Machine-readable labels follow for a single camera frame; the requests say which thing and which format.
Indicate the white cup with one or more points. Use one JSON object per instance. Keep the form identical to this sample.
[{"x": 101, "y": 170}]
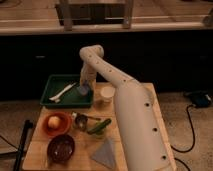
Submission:
[{"x": 107, "y": 93}]

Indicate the black power adapter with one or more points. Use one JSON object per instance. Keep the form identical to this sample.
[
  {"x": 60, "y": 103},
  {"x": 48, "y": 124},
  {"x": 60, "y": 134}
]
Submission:
[{"x": 200, "y": 99}]

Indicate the grey blue sponge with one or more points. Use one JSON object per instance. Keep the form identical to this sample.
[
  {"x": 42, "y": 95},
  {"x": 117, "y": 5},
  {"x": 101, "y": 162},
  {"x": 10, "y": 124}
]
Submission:
[{"x": 83, "y": 89}]

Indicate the wooden chair frame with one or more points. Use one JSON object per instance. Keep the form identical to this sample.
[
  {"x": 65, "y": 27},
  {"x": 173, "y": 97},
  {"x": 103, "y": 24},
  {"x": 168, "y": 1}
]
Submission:
[{"x": 73, "y": 13}]

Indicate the green plastic tray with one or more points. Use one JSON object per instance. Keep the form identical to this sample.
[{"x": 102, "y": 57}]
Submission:
[{"x": 70, "y": 99}]

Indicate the metal measuring cup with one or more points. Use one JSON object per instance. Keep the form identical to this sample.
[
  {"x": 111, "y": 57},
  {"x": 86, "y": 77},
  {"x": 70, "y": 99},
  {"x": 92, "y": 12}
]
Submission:
[{"x": 80, "y": 120}]

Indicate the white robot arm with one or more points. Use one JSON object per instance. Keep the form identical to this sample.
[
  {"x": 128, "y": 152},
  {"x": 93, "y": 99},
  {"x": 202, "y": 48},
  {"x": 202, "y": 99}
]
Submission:
[{"x": 141, "y": 137}]

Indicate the dark brown bowl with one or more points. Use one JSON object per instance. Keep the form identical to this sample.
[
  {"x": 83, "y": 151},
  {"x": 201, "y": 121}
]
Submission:
[{"x": 61, "y": 148}]

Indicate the grey triangular cloth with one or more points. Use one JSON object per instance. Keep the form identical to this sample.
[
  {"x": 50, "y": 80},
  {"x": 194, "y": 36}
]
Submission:
[{"x": 104, "y": 154}]

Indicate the yellow round fruit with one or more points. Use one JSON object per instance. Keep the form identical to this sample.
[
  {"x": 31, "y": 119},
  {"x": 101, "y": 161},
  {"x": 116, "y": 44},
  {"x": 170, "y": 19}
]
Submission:
[{"x": 54, "y": 122}]

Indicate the green cucumber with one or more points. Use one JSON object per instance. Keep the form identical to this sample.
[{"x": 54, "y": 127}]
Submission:
[{"x": 99, "y": 126}]

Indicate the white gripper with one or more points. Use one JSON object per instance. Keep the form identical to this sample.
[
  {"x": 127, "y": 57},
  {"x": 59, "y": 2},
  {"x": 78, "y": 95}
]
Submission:
[{"x": 87, "y": 77}]

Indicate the black metal stand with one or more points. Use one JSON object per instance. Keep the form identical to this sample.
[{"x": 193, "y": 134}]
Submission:
[{"x": 18, "y": 154}]

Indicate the orange bowl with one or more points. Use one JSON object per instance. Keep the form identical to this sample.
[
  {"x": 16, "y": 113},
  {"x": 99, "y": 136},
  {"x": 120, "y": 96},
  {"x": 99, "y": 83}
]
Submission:
[{"x": 64, "y": 125}]

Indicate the white plastic spoon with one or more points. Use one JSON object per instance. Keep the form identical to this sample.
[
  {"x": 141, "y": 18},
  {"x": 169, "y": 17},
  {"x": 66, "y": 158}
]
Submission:
[{"x": 56, "y": 98}]

